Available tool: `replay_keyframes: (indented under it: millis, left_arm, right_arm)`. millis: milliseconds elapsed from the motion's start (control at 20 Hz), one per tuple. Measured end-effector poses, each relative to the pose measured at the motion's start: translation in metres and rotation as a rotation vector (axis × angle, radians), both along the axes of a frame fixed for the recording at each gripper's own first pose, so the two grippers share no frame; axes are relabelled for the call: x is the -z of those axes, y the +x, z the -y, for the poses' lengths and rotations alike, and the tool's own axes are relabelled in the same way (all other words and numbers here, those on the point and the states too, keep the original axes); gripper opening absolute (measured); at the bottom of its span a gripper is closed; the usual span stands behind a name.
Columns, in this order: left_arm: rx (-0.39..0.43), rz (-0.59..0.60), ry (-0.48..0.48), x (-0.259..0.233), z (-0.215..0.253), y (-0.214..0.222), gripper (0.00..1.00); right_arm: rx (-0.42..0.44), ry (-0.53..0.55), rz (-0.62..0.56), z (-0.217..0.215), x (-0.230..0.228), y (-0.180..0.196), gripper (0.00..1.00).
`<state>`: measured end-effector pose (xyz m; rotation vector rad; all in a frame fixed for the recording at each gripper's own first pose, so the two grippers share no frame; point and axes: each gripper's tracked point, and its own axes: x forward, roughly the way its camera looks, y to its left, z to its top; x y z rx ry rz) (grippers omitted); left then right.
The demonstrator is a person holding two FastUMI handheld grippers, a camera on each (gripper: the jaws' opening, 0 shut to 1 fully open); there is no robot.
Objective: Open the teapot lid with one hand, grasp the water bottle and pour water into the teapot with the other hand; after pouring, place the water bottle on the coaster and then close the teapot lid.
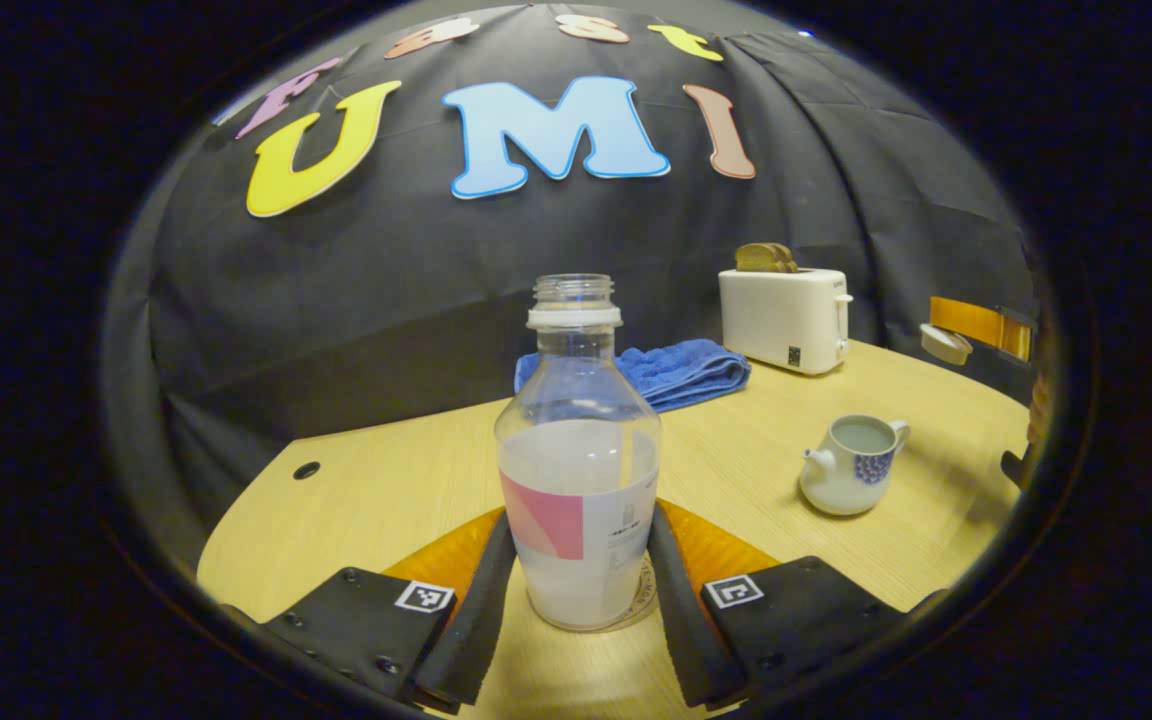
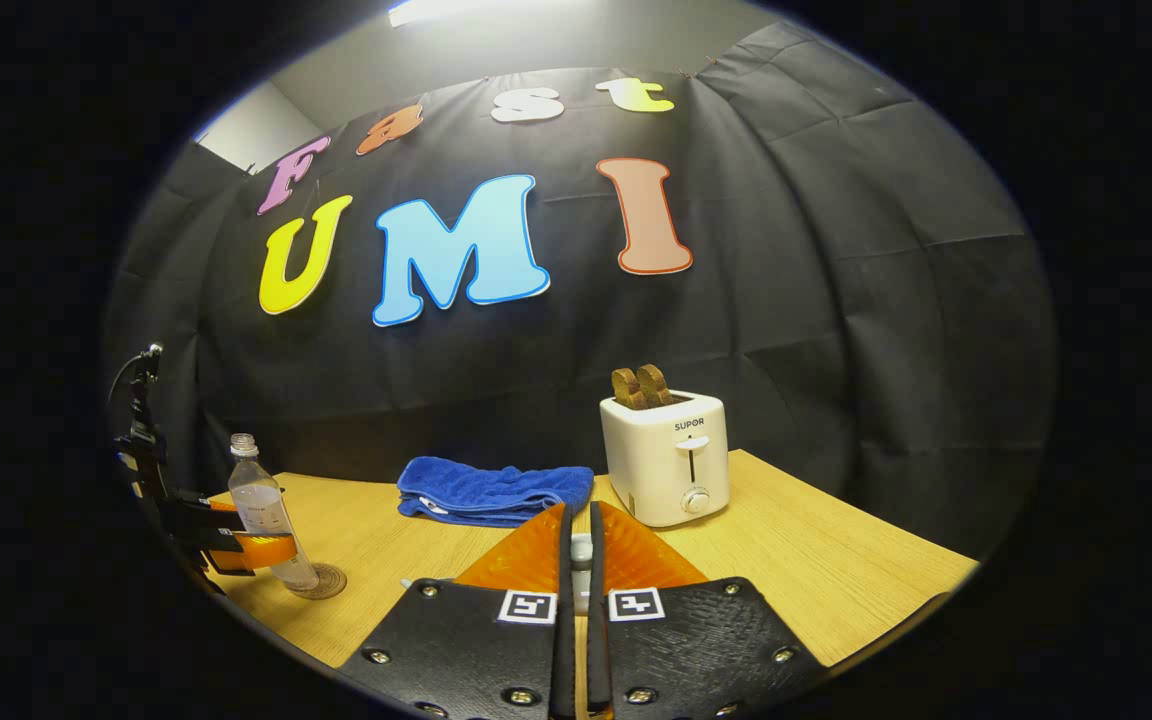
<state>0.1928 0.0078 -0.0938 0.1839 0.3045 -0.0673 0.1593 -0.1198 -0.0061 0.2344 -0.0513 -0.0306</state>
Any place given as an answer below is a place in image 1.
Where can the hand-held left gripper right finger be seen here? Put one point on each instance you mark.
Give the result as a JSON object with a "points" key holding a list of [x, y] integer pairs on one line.
{"points": [[681, 620]]}

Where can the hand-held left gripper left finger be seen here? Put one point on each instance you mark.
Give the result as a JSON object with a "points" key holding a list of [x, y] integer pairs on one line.
{"points": [[476, 630]]}

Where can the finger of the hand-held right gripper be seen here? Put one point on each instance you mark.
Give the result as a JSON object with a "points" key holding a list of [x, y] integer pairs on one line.
{"points": [[986, 322]]}

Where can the clear plastic water bottle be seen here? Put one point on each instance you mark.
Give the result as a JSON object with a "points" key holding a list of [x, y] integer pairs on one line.
{"points": [[576, 480]]}

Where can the white toaster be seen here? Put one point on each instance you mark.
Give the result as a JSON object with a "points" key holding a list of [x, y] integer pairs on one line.
{"points": [[781, 320]]}

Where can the brown bread slice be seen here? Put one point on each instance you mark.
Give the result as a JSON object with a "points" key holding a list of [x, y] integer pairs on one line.
{"points": [[786, 259], [754, 257]]}

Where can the folded blue towel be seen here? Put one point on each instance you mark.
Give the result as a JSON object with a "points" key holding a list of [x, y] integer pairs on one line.
{"points": [[686, 370]]}

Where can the black backdrop cloth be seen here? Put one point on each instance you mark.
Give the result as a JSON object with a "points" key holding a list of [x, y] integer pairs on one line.
{"points": [[436, 300]]}

